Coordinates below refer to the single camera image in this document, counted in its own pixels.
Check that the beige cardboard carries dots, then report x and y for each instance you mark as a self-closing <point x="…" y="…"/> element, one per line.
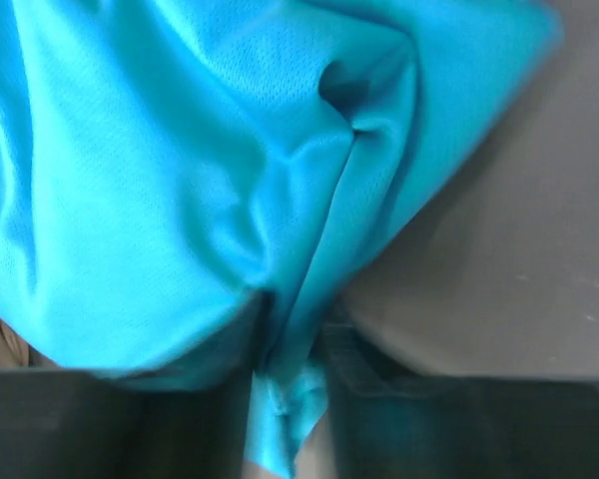
<point x="14" y="351"/>

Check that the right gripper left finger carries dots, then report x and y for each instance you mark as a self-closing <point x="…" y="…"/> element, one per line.
<point x="187" y="419"/>

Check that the teal t shirt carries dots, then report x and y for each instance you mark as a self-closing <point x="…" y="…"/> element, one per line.
<point x="164" y="162"/>

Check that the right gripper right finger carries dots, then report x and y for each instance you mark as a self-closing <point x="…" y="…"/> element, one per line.
<point x="389" y="421"/>

